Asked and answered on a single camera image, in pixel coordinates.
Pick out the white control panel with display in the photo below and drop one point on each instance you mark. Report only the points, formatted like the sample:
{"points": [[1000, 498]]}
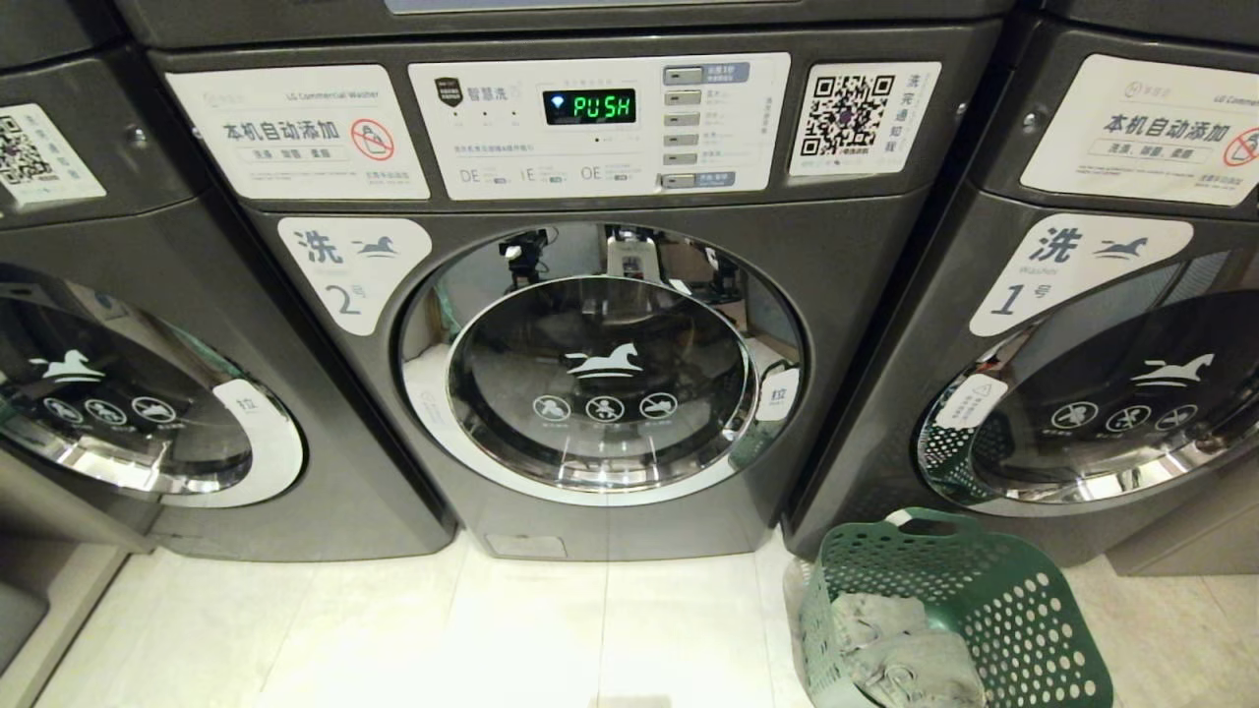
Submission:
{"points": [[600, 123]]}

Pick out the grey crumpled clothes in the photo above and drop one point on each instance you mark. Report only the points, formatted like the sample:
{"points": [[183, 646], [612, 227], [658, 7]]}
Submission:
{"points": [[900, 654]]}

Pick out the round chrome glass machine door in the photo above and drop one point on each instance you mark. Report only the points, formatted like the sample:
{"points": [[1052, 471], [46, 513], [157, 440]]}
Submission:
{"points": [[600, 364], [118, 393], [1111, 393]]}

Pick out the grey stacked upper machine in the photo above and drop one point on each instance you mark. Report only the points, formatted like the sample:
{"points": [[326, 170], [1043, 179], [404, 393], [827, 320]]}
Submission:
{"points": [[275, 18]]}

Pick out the green perforated laundry basket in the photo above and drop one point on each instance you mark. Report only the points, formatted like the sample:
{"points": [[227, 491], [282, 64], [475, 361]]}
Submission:
{"points": [[993, 600]]}

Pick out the grey front-load laundry machine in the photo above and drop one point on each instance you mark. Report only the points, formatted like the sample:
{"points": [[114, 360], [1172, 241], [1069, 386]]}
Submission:
{"points": [[934, 413], [128, 236], [846, 295]]}

